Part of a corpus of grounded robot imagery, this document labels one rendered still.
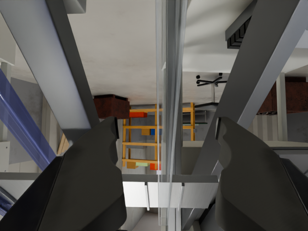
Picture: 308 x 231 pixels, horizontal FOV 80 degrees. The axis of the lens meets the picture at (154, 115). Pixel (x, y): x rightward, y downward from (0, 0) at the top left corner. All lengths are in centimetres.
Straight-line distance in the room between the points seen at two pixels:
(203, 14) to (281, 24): 40
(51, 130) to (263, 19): 448
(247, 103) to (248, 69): 4
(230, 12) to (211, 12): 5
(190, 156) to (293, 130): 1064
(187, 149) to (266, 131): 942
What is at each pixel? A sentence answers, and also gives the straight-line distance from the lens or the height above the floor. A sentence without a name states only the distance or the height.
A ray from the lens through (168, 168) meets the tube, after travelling 17.
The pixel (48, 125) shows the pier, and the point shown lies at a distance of 459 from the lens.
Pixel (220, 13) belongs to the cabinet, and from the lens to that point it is 60.
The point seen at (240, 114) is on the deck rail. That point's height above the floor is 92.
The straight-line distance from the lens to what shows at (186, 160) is 70.
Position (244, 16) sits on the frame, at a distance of 60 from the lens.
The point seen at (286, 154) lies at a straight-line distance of 40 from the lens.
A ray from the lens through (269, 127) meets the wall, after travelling 1010.
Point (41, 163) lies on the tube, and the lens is 20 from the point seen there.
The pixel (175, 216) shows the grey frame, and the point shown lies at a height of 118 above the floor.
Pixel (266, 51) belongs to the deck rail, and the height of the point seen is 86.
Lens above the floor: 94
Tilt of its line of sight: 4 degrees down
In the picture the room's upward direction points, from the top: 180 degrees counter-clockwise
